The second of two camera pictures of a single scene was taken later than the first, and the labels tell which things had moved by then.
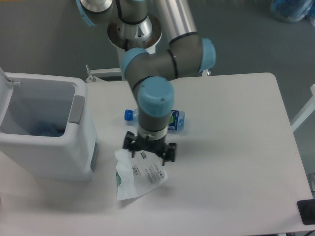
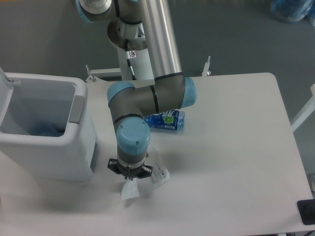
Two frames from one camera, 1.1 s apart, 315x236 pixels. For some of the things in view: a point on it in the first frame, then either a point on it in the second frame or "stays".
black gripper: [158, 146] -> [129, 172]
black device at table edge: [306, 211] stays
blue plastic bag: [288, 11] stays
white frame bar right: [305, 112] stays
